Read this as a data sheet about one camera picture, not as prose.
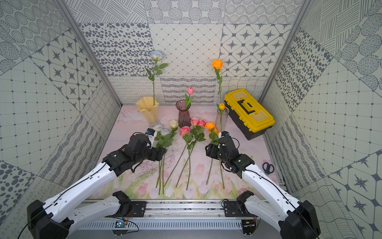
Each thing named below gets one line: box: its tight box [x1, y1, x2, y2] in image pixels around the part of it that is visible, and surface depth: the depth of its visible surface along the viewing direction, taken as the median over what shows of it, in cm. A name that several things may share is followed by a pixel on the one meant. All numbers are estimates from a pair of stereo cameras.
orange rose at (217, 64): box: [210, 59, 225, 105], surface depth 87 cm
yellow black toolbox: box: [223, 88, 276, 141], surface depth 97 cm
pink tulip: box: [184, 87, 194, 110], surface depth 93 cm
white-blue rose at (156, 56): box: [145, 50, 168, 107], surface depth 89 cm
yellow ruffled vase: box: [135, 96, 160, 124], surface depth 97 cm
